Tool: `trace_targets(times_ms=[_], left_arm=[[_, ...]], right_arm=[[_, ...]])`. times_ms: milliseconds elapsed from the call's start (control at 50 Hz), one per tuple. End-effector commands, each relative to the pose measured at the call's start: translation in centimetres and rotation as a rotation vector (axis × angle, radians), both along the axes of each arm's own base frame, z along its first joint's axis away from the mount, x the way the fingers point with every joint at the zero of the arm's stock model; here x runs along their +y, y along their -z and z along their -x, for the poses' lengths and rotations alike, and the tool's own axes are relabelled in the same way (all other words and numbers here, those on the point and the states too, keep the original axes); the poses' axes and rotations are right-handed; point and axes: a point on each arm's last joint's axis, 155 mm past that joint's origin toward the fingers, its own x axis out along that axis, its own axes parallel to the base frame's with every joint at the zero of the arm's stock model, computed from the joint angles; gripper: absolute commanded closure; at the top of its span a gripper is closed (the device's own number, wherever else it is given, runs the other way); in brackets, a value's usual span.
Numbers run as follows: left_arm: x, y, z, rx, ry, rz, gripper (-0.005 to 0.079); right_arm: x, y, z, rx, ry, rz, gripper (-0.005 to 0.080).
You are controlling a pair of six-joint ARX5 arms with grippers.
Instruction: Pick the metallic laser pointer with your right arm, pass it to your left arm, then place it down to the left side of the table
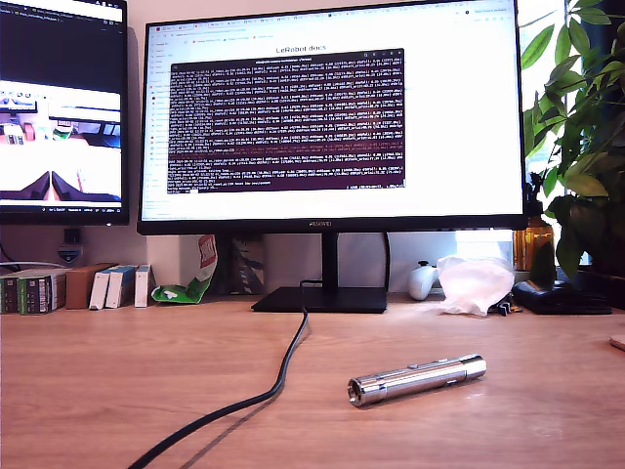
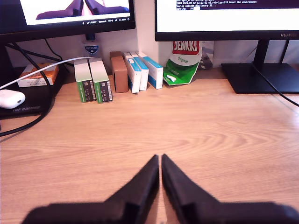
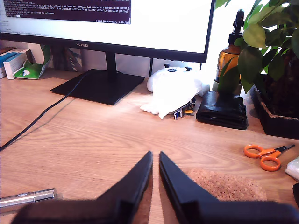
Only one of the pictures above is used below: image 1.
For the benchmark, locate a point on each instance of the green printed box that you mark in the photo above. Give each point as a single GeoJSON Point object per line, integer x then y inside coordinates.
{"type": "Point", "coordinates": [7, 295]}
{"type": "Point", "coordinates": [39, 293]}

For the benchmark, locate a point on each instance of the blue and white wall badge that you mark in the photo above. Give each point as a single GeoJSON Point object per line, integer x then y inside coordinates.
{"type": "Point", "coordinates": [69, 255]}

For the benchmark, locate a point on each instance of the black monitor with camera feeds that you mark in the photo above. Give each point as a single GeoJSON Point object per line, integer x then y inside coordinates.
{"type": "Point", "coordinates": [63, 49]}

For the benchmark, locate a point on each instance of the metallic laser pointer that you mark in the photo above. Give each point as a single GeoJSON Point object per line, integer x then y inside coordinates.
{"type": "Point", "coordinates": [415, 378]}

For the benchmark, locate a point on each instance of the brown cardboard box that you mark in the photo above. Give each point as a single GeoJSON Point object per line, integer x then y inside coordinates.
{"type": "Point", "coordinates": [80, 288]}

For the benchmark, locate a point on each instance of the black pouch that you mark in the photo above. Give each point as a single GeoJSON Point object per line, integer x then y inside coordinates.
{"type": "Point", "coordinates": [561, 295]}

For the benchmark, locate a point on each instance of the large black Huawei monitor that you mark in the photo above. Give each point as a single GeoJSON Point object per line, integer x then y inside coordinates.
{"type": "Point", "coordinates": [439, 122]}

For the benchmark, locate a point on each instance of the green leafy houseplant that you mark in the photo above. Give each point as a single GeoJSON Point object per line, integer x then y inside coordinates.
{"type": "Point", "coordinates": [586, 122]}

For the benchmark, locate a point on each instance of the white crumpled plastic bag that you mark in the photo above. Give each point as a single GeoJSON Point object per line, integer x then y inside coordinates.
{"type": "Point", "coordinates": [476, 285]}

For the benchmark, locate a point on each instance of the white game controller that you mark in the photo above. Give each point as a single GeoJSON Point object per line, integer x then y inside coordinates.
{"type": "Point", "coordinates": [421, 283]}

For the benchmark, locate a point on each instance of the dark patterned carton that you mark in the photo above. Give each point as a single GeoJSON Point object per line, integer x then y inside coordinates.
{"type": "Point", "coordinates": [249, 264]}

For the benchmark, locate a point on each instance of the green and white snack bag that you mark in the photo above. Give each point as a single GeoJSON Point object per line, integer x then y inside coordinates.
{"type": "Point", "coordinates": [183, 292]}

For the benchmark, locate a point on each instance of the round wooden coaster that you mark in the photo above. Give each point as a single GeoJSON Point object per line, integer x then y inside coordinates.
{"type": "Point", "coordinates": [619, 342]}

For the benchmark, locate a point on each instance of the amber glass bottle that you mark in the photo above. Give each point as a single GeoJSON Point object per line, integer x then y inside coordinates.
{"type": "Point", "coordinates": [534, 244]}

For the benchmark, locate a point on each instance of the small white box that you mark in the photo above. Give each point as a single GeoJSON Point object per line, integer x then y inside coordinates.
{"type": "Point", "coordinates": [117, 288]}
{"type": "Point", "coordinates": [141, 285]}
{"type": "Point", "coordinates": [99, 290]}

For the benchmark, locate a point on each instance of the small black wall square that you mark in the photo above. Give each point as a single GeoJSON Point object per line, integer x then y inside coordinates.
{"type": "Point", "coordinates": [72, 236]}

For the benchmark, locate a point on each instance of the black binder clip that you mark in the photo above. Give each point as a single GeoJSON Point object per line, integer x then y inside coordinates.
{"type": "Point", "coordinates": [505, 308]}

